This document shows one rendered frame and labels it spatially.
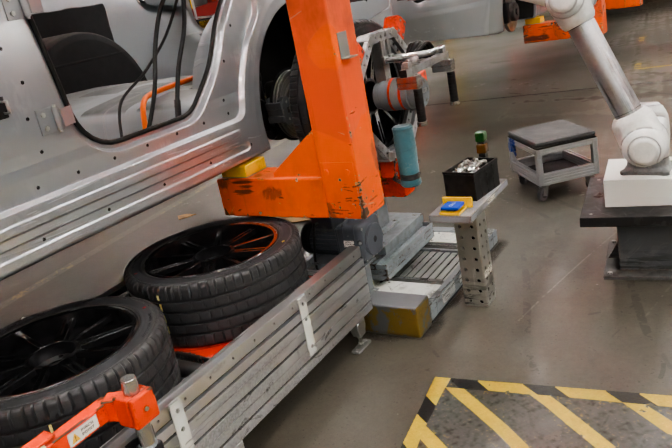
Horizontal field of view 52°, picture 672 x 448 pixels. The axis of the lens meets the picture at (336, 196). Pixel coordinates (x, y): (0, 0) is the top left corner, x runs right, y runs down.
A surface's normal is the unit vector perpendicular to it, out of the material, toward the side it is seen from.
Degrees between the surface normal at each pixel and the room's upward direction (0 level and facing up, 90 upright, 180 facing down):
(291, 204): 90
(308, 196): 90
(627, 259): 90
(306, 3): 90
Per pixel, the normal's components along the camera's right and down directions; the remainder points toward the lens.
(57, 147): 0.84, 0.03
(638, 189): -0.40, 0.34
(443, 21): -0.07, 0.55
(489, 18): 0.44, 0.34
